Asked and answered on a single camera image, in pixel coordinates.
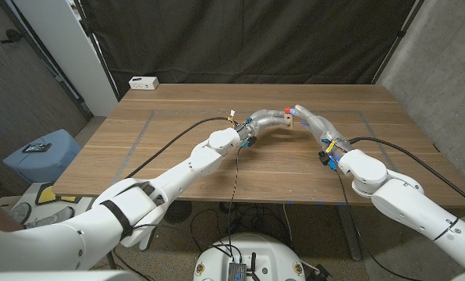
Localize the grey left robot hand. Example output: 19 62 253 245
236 108 294 142

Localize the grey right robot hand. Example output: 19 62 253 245
293 104 354 155

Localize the black backdrop curtain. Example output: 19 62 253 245
74 0 427 98

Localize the grey table leg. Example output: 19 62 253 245
335 205 362 261

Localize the black backdrop stand pole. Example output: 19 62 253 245
74 0 121 102
372 0 427 85

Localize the round black floor fan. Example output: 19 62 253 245
164 201 193 225

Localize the white power strip box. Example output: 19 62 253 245
128 76 160 91

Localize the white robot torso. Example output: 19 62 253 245
193 233 307 281

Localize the grey electronics box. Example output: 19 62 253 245
227 261 248 281

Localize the white table leg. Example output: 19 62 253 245
138 229 158 252

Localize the white pillar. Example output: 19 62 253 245
12 0 119 117

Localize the blue plastic stool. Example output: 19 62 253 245
2 129 83 184

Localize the black smartphone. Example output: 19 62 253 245
22 142 53 154

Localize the grey black sneaker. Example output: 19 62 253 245
6 201 33 224
23 205 76 230

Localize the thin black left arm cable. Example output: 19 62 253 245
130 146 243 258

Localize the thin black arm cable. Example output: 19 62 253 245
130 146 243 258
335 169 417 281

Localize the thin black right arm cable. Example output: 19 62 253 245
335 169 417 281

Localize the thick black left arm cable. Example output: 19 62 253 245
125 116 233 180

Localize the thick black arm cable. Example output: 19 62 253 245
349 136 465 212
125 116 233 180

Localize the white floor cable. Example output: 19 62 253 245
282 203 295 249

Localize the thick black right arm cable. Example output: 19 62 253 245
349 136 465 212

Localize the black door handle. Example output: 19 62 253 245
0 28 24 44

